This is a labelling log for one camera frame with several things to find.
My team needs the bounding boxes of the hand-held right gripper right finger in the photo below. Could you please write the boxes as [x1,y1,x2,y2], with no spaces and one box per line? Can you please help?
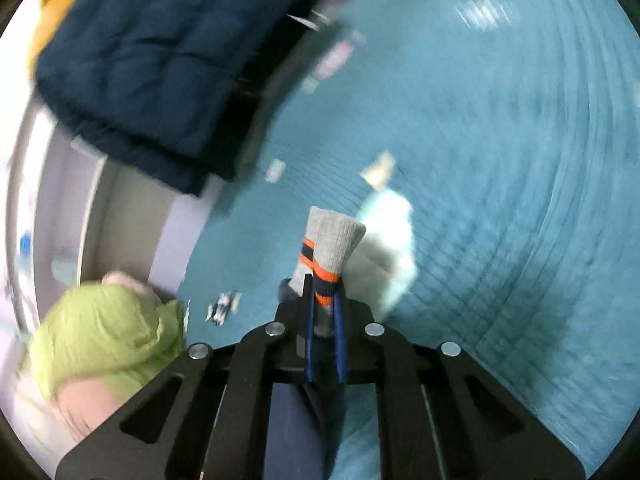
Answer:
[334,289,587,480]

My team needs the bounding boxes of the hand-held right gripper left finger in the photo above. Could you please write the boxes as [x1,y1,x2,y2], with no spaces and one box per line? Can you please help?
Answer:
[55,280,317,480]

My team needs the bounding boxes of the grey sock with orange stripes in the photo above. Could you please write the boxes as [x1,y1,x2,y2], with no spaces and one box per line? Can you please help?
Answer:
[265,206,368,480]

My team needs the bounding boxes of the black and white small scrap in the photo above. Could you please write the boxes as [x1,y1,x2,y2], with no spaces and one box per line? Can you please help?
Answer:
[205,291,242,327]

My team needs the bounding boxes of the pale white cloth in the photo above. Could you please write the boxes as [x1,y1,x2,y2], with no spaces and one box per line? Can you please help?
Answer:
[349,189,419,322]

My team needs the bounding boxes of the tan paper scrap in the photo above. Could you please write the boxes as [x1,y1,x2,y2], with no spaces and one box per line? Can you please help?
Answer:
[360,151,399,187]

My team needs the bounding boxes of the light green cloth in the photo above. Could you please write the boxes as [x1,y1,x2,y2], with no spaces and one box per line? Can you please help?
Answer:
[27,282,187,403]

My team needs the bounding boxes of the teal quilted mat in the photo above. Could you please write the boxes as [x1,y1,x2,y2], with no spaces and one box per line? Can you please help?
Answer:
[177,0,640,480]

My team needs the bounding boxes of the pink cloth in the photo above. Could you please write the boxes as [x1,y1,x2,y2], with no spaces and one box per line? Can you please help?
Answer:
[52,375,127,445]

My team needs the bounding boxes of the white cabinet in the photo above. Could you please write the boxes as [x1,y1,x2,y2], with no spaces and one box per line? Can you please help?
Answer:
[4,105,123,333]

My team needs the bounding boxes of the navy quilted jacket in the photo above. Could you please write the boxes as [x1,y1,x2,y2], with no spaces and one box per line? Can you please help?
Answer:
[32,0,322,198]

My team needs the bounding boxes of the yellow cloth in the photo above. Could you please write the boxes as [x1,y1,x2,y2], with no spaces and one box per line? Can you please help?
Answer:
[27,0,107,77]

